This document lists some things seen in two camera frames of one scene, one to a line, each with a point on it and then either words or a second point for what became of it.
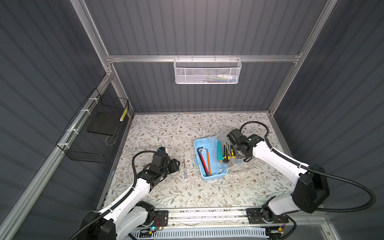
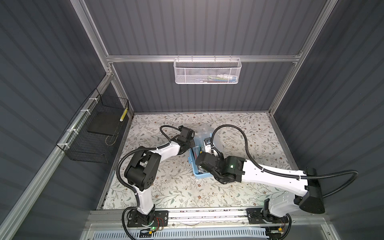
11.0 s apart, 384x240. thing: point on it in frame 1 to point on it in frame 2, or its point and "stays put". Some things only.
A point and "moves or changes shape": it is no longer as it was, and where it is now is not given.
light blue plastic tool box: (215, 157) moves or changes shape
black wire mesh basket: (91, 135) stays put
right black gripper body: (238, 155) to (216, 177)
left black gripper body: (164, 171) to (191, 144)
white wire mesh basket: (207, 71) stays put
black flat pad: (106, 122) stays put
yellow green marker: (124, 114) stays put
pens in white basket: (219, 78) stays put
